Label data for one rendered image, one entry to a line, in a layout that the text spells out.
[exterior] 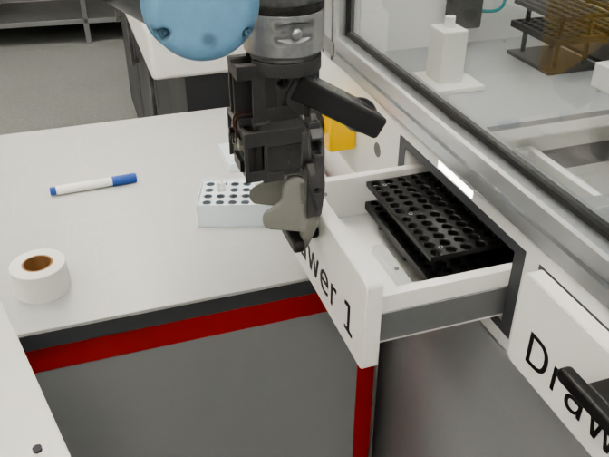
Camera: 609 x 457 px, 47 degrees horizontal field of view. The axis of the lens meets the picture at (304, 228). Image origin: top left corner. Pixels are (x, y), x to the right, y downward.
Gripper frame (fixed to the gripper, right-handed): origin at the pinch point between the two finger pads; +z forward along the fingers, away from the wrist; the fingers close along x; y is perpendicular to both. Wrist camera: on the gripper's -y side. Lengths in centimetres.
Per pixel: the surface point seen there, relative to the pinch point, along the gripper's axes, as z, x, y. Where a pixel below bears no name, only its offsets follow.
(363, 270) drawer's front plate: -2.3, 12.3, -1.8
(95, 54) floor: 91, -357, 10
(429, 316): 4.9, 12.8, -9.2
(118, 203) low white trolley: 14.6, -38.3, 18.4
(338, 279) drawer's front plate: 2.1, 7.4, -1.3
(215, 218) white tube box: 13.2, -26.5, 5.2
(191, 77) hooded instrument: 11, -82, -2
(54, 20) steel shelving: 76, -382, 30
